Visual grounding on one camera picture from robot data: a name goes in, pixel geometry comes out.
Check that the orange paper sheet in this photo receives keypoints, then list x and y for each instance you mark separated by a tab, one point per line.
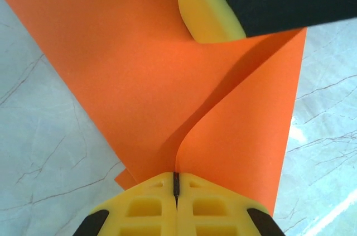
125	79

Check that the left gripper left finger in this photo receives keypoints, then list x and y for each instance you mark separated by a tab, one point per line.
139	213

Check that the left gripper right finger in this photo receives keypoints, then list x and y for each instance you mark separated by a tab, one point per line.
217	216

